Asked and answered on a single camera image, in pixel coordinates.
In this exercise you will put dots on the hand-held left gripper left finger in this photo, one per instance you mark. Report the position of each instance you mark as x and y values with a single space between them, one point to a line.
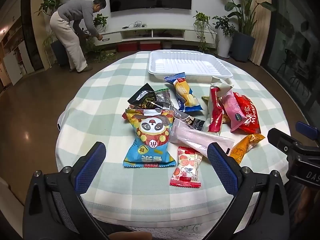
91 165

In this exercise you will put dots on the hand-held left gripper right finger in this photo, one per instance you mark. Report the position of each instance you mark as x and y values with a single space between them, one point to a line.
222 170

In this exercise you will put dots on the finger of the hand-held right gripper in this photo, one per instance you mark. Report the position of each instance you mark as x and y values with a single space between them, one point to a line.
308 130
285 142

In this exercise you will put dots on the orange snack packet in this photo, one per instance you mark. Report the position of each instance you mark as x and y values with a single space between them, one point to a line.
243 146

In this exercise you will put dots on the red white rose packet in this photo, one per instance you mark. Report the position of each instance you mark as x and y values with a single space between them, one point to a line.
187 166

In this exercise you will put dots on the pale pink long packet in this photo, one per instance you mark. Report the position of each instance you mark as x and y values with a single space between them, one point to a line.
195 137

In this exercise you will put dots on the large red snack bag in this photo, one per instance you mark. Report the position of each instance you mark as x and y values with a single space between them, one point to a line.
250 115

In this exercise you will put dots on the red and cream bag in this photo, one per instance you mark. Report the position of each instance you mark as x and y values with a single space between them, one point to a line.
216 110

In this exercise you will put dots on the pink snack packet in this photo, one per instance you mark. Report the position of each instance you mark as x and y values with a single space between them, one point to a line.
233 110

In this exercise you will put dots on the blue panda snack bag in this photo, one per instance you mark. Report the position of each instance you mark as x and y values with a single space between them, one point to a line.
150 135

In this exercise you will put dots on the black and gold packet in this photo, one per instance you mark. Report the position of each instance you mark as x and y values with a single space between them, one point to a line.
143 97

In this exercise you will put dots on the blue yellow cake packet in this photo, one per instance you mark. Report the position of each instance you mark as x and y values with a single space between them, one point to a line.
185 92

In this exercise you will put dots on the dark brown packet green edge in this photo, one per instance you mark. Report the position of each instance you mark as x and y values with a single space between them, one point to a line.
163 98

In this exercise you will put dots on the white plastic tray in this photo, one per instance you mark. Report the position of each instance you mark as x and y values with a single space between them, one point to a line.
190 62

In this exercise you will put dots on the person's left hand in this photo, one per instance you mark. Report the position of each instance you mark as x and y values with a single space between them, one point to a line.
131 236

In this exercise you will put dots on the white round table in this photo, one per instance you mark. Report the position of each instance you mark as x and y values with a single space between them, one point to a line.
59 122

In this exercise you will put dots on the green white checked tablecloth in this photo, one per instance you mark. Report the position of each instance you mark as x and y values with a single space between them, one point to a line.
112 92

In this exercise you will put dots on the white floral lace undercloth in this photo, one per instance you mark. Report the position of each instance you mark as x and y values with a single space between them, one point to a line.
175 231

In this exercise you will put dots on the dark glass sliding door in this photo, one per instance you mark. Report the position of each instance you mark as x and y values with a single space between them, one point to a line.
292 42

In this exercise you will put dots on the large-leaf plant dark pot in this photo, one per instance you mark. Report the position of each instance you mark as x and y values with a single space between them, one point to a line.
243 40

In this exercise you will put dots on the beige curtain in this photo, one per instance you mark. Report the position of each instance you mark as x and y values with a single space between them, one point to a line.
261 25

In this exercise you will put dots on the small-leaf plant tall white pot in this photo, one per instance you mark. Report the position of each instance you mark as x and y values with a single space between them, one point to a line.
225 35

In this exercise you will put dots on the red storage box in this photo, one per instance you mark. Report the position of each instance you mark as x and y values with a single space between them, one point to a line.
127 47
150 45

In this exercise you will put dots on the small grey pot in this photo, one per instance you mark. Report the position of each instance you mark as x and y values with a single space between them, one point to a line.
167 44

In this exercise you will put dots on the white low television cabinet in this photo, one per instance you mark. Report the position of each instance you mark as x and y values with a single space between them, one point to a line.
140 33

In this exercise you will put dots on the trailing pothos plant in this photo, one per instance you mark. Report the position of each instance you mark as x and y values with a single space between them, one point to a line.
100 21
201 21

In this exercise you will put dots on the tall potted tree dark pot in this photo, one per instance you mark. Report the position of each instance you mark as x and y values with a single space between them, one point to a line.
53 2

